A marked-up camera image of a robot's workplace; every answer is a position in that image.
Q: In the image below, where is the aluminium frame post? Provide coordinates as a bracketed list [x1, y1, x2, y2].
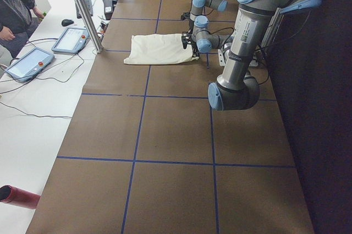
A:
[74, 0, 103, 53]

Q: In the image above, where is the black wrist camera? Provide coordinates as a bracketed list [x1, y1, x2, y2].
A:
[181, 31, 193, 49]
[180, 12, 190, 20]

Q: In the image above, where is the near teach pendant tablet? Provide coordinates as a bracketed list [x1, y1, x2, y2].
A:
[5, 47, 54, 83]

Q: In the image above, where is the far teach pendant tablet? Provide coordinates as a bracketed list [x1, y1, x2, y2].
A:
[52, 27, 90, 55]

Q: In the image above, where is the red cylinder bottle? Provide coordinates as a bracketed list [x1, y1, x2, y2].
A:
[1, 185, 41, 209]

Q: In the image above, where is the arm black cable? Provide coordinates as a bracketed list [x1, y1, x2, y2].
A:
[205, 26, 236, 42]

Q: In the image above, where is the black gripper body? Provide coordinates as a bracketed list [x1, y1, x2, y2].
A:
[190, 42, 199, 57]

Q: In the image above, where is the cream long sleeve shirt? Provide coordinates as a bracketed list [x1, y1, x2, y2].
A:
[124, 34, 199, 65]

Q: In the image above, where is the black keyboard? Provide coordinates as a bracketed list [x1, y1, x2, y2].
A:
[74, 0, 94, 19]

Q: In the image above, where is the black box white label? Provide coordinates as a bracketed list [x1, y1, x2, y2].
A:
[103, 0, 115, 20]

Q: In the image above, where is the teach pendant tablet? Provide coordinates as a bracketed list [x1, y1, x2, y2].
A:
[52, 27, 90, 55]
[5, 47, 54, 83]

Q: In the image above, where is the black computer mouse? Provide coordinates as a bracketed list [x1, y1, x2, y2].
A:
[61, 19, 74, 27]

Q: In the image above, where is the person in grey clothes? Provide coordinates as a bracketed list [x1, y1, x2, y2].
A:
[1, 0, 44, 58]

